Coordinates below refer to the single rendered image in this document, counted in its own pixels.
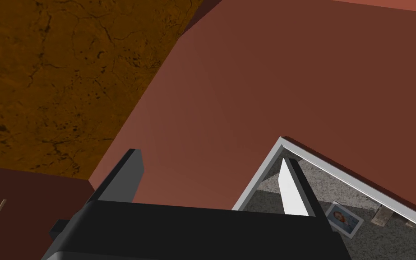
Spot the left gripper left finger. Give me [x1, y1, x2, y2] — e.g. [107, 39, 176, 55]
[86, 148, 145, 204]

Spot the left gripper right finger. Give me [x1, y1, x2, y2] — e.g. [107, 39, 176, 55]
[277, 157, 326, 217]

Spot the framed portrait picture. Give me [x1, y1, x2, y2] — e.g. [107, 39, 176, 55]
[325, 202, 365, 240]

